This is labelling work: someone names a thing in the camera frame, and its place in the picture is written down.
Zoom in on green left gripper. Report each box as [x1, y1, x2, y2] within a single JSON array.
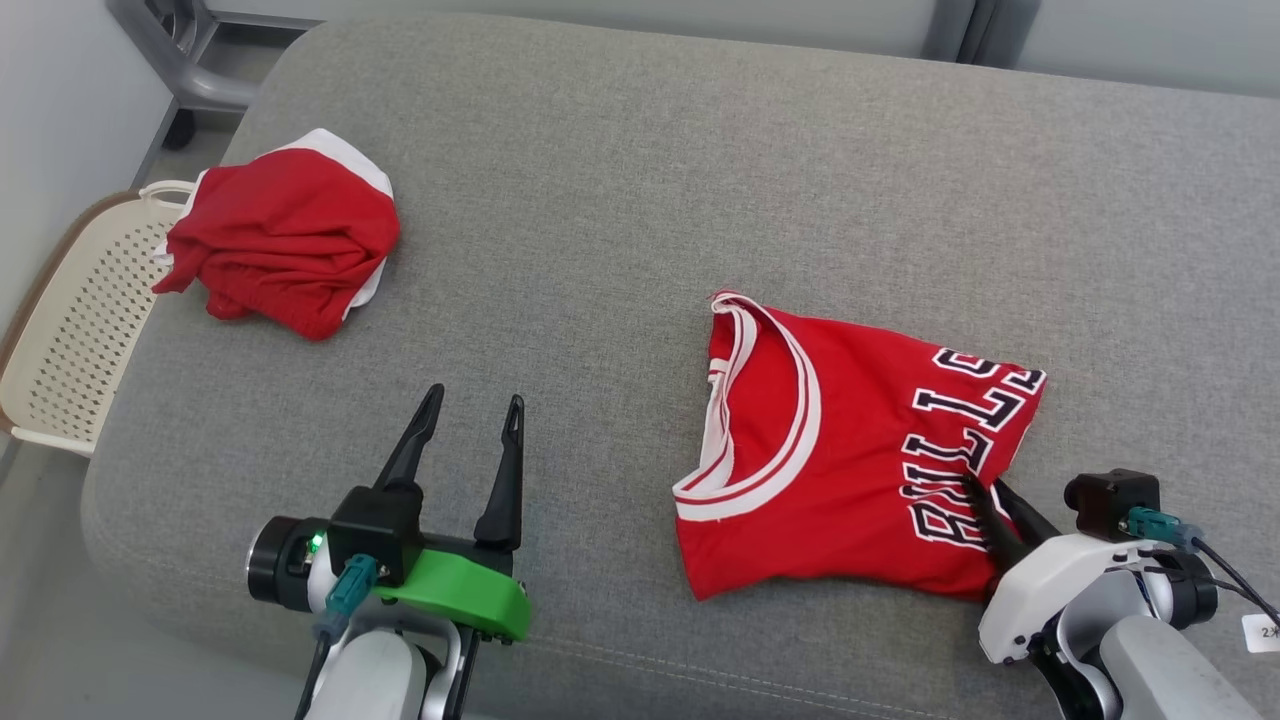
[[373, 384, 534, 644]]

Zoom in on grey partition post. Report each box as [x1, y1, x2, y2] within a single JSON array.
[[921, 0, 1042, 67]]

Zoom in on red Bulls basketball jersey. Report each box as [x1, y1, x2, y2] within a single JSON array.
[[671, 289, 1049, 604]]

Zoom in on cream perforated laundry basket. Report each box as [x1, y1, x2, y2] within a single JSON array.
[[0, 179, 202, 460]]

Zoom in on grey metal frame leg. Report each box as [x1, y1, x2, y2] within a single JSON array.
[[104, 0, 313, 152]]

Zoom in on cable with teal connector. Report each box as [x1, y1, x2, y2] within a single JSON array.
[[1127, 506, 1280, 628], [296, 554, 380, 720]]

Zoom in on red shorts with white trim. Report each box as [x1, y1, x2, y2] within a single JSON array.
[[151, 127, 402, 343]]

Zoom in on left cable with teal connector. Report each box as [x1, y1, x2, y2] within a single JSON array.
[[296, 554, 380, 720]]

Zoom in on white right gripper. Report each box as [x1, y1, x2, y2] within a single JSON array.
[[959, 470, 1167, 667]]

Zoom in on right cable with teal connector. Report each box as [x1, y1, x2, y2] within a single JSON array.
[[1127, 506, 1280, 628]]

